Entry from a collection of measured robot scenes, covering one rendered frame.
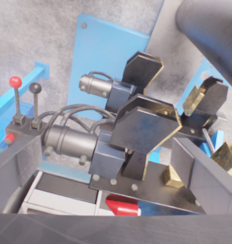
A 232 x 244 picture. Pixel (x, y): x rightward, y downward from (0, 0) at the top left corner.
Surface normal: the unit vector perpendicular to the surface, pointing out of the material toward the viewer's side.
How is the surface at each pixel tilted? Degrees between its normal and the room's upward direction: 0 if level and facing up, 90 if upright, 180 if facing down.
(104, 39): 0
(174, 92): 0
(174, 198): 90
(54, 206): 90
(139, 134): 0
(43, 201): 90
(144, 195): 90
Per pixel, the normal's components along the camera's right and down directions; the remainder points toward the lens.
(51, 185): 0.27, -0.73
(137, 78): -0.11, 0.62
